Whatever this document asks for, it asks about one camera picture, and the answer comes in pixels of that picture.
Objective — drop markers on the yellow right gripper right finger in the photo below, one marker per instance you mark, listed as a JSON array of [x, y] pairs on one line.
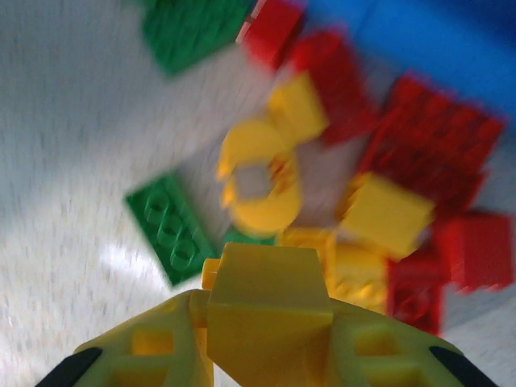
[[383, 354]]

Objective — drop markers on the small yellow lego brick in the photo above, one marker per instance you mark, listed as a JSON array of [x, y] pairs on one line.
[[298, 109]]

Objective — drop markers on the blue plastic bin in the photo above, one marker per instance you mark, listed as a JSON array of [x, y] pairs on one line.
[[423, 36]]

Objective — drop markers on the green flat lego plate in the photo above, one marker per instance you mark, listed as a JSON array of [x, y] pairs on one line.
[[189, 28]]

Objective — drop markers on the yellow round lego piece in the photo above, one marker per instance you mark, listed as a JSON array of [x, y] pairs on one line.
[[258, 141]]

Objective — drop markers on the small red lego brick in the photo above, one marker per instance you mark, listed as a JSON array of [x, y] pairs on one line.
[[272, 30]]

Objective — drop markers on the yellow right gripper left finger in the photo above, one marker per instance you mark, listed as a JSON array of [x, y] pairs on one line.
[[161, 354]]

